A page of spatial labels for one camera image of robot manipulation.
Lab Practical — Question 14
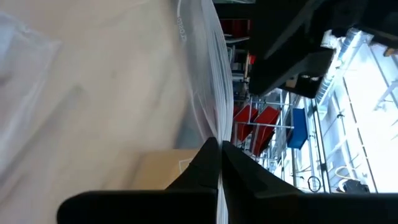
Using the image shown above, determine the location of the clear plastic zip bag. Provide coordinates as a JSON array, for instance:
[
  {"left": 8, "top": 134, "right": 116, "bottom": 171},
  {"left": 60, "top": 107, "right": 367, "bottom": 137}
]
[{"left": 0, "top": 0, "right": 234, "bottom": 224}]

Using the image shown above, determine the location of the black hanging cable coil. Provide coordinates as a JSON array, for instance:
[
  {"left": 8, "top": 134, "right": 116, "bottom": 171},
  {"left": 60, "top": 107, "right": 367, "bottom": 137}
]
[{"left": 307, "top": 175, "right": 322, "bottom": 193}]

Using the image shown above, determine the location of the yellow plastic bin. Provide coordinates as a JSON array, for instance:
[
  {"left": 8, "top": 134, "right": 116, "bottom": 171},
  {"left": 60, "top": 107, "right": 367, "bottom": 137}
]
[{"left": 132, "top": 148, "right": 200, "bottom": 190}]

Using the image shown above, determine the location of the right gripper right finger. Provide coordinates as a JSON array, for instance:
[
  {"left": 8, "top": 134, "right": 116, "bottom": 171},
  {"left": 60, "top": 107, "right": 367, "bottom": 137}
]
[{"left": 221, "top": 140, "right": 398, "bottom": 224}]

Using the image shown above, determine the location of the metal shelf rack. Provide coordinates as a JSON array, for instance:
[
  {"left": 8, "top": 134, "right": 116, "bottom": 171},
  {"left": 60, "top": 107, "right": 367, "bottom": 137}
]
[{"left": 230, "top": 96, "right": 312, "bottom": 184}]

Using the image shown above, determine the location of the blue storage bin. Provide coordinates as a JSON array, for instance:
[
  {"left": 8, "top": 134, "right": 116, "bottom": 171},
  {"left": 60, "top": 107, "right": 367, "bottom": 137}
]
[{"left": 286, "top": 108, "right": 308, "bottom": 149}]

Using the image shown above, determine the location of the black ceiling cable reel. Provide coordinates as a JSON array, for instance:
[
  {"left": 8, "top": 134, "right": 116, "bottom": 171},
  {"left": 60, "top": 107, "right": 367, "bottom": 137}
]
[{"left": 335, "top": 166, "right": 371, "bottom": 194}]

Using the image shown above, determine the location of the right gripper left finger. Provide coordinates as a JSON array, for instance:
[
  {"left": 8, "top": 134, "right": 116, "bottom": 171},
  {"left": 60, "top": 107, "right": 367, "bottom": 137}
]
[{"left": 57, "top": 136, "right": 221, "bottom": 224}]

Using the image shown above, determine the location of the red plastic storage bin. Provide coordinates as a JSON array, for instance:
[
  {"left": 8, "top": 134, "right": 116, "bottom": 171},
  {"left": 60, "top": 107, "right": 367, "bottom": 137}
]
[
  {"left": 251, "top": 106, "right": 280, "bottom": 156},
  {"left": 233, "top": 105, "right": 259, "bottom": 142}
]

